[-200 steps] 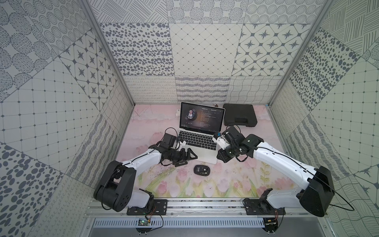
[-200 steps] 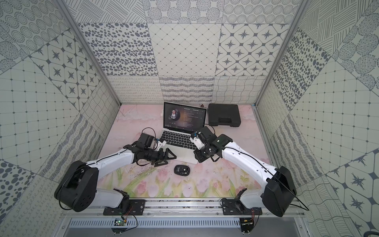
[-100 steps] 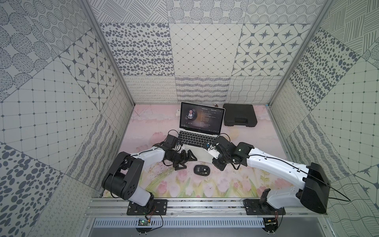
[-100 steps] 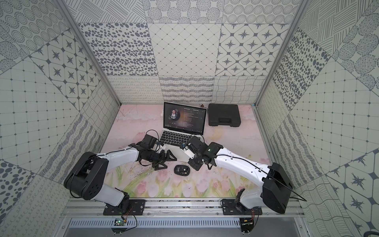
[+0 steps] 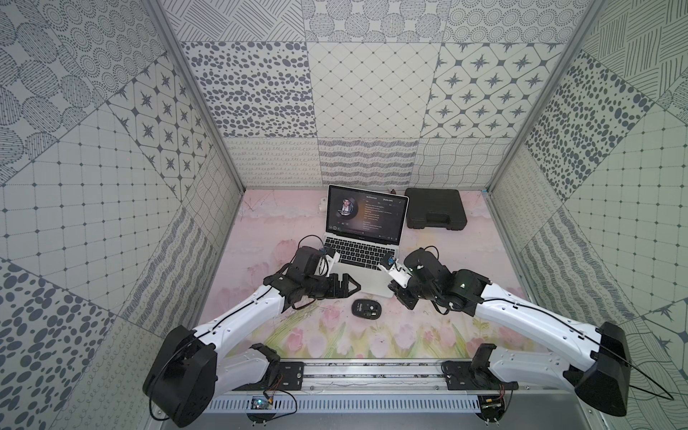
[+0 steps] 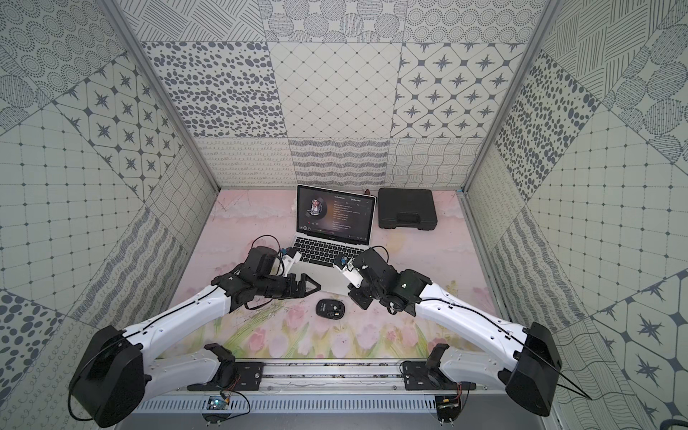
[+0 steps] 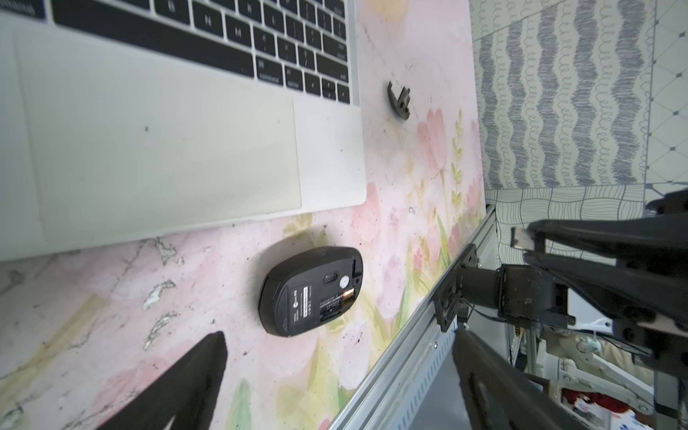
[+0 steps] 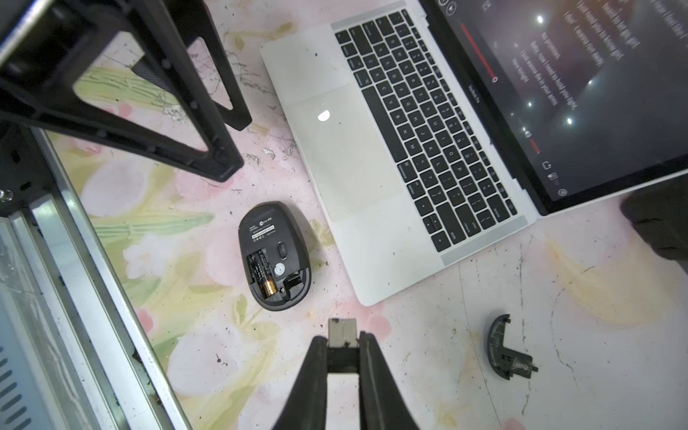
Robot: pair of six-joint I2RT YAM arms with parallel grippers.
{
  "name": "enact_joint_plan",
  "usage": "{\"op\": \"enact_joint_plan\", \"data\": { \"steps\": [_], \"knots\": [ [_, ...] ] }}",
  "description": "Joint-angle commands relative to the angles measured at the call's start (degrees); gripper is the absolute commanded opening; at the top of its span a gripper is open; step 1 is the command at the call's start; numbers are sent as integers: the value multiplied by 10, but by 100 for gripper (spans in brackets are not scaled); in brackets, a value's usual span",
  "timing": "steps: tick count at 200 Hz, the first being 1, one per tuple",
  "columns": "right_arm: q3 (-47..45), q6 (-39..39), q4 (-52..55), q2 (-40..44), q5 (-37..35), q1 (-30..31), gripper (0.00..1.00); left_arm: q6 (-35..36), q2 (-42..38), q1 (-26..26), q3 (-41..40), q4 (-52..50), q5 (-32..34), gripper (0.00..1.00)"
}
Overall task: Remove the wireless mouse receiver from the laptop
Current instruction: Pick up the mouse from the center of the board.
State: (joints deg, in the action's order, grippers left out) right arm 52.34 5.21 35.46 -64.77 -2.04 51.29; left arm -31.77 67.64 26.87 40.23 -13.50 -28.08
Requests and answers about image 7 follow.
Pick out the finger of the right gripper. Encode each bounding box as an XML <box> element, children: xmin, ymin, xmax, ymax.
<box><xmin>525</xmin><ymin>213</ymin><xmax>687</xmax><ymax>263</ymax></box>
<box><xmin>524</xmin><ymin>252</ymin><xmax>687</xmax><ymax>325</ymax></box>

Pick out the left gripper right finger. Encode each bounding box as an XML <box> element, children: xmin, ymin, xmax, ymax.
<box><xmin>451</xmin><ymin>330</ymin><xmax>586</xmax><ymax>429</ymax></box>

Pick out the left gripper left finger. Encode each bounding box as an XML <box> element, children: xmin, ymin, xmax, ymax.
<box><xmin>100</xmin><ymin>331</ymin><xmax>228</xmax><ymax>429</ymax></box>

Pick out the black usb mouse receiver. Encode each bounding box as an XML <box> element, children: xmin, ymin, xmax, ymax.
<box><xmin>510</xmin><ymin>227</ymin><xmax>537</xmax><ymax>252</ymax></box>

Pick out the black wireless mouse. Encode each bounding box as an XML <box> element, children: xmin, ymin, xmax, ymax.
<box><xmin>258</xmin><ymin>247</ymin><xmax>364</xmax><ymax>338</ymax></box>

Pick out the black mouse battery cover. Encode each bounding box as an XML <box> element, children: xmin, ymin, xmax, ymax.
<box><xmin>387</xmin><ymin>82</ymin><xmax>410</xmax><ymax>121</ymax></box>

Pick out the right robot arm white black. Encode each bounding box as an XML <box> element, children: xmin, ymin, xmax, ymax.
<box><xmin>455</xmin><ymin>213</ymin><xmax>687</xmax><ymax>333</ymax></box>

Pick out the silver laptop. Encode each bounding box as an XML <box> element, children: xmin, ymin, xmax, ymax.
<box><xmin>1</xmin><ymin>0</ymin><xmax>367</xmax><ymax>262</ymax></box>

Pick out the floral pink table mat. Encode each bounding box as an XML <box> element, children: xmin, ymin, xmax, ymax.
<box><xmin>1</xmin><ymin>1</ymin><xmax>486</xmax><ymax>429</ymax></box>

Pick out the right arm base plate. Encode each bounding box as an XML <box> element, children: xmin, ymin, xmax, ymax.
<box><xmin>432</xmin><ymin>244</ymin><xmax>478</xmax><ymax>333</ymax></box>

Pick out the aluminium mounting rail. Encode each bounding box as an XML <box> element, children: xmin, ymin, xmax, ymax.
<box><xmin>327</xmin><ymin>203</ymin><xmax>512</xmax><ymax>430</ymax></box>

